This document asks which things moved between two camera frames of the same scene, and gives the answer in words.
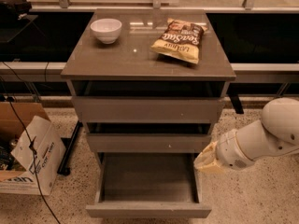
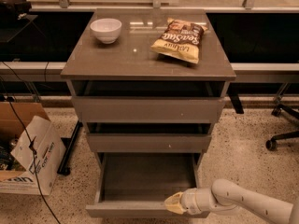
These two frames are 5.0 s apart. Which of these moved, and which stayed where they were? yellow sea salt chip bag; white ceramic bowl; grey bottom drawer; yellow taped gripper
Moved: yellow taped gripper
Stayed: yellow sea salt chip bag; grey bottom drawer; white ceramic bowl
